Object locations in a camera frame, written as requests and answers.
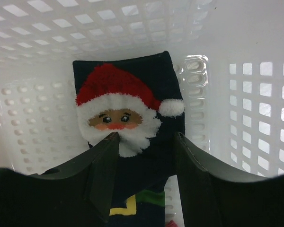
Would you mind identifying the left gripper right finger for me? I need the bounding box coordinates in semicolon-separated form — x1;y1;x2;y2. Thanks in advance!
174;133;284;227

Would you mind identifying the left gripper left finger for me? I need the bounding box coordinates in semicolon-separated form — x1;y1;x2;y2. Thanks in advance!
0;133;119;227

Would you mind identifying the navy santa sock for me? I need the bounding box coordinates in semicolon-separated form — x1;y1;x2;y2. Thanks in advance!
72;51;185;227

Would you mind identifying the maroon purple sock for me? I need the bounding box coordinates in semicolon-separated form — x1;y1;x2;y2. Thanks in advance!
165;220;178;227

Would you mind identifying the white plastic basket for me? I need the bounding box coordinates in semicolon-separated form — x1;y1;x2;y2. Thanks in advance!
0;0;284;227

